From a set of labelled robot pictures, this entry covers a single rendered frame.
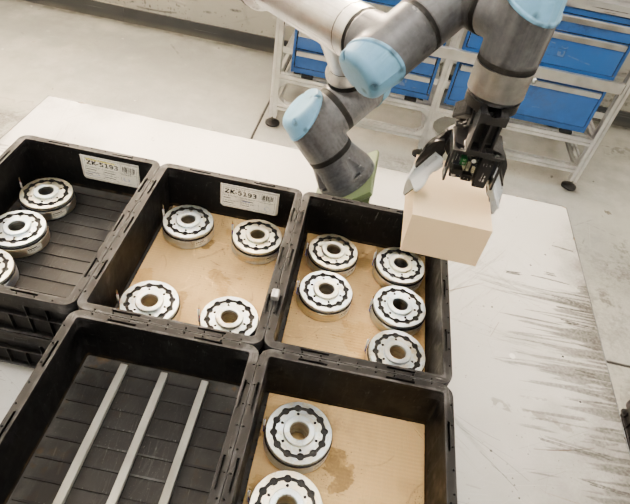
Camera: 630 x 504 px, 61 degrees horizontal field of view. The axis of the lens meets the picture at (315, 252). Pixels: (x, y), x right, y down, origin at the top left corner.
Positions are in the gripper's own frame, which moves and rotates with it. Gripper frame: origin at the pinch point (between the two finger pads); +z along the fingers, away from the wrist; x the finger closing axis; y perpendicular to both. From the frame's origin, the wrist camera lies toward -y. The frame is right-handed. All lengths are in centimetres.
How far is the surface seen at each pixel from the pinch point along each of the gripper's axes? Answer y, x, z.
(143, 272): 6, -51, 27
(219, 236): -7.8, -40.2, 27.4
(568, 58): -187, 70, 45
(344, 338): 10.8, -10.8, 27.2
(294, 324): 10.3, -20.3, 27.2
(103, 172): -14, -67, 22
